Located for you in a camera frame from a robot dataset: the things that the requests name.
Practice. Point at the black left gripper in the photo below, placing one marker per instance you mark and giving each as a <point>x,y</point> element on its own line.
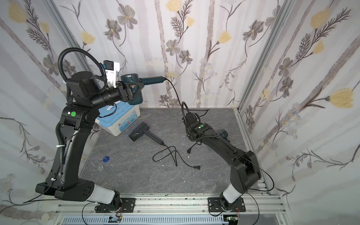
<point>123,92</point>

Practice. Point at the black hair dryer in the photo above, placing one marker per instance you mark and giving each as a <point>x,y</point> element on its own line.
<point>144,129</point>

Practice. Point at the blue lid storage box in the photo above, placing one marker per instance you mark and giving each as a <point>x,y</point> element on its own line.
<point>115,119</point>

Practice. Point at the dark green hair dryer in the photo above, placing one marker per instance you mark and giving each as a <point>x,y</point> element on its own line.
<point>146,81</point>
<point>223,133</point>

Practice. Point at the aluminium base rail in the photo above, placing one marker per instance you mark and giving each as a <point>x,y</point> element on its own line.
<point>179,209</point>

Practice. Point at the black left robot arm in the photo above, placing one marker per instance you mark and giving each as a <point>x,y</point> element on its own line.
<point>86,94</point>

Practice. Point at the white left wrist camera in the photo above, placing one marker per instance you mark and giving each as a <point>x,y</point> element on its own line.
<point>111,70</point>

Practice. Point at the small blue cap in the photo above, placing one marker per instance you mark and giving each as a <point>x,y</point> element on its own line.
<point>106,159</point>

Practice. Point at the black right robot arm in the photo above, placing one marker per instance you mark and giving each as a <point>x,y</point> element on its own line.
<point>244,168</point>

